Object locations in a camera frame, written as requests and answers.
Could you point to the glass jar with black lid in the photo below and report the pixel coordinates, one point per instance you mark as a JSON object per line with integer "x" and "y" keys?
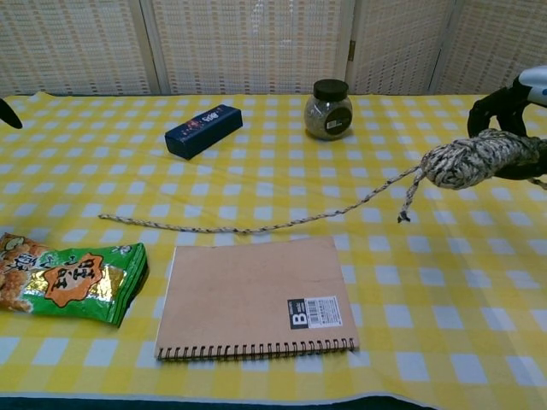
{"x": 328, "y": 115}

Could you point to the kraft spiral notebook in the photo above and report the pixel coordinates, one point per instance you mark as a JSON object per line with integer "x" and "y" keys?
{"x": 252, "y": 294}

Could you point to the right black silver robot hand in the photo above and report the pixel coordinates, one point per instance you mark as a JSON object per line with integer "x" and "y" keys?
{"x": 510, "y": 111}

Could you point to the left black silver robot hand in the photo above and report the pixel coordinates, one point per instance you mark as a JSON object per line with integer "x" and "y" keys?
{"x": 10, "y": 114}

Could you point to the green snack bag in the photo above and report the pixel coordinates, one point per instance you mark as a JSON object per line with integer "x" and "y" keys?
{"x": 72, "y": 282}

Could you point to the woven bamboo folding screen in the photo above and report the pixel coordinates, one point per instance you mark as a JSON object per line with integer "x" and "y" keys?
{"x": 256, "y": 42}

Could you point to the dark blue rectangular box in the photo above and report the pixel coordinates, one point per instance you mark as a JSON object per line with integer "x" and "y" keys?
{"x": 201, "y": 132}

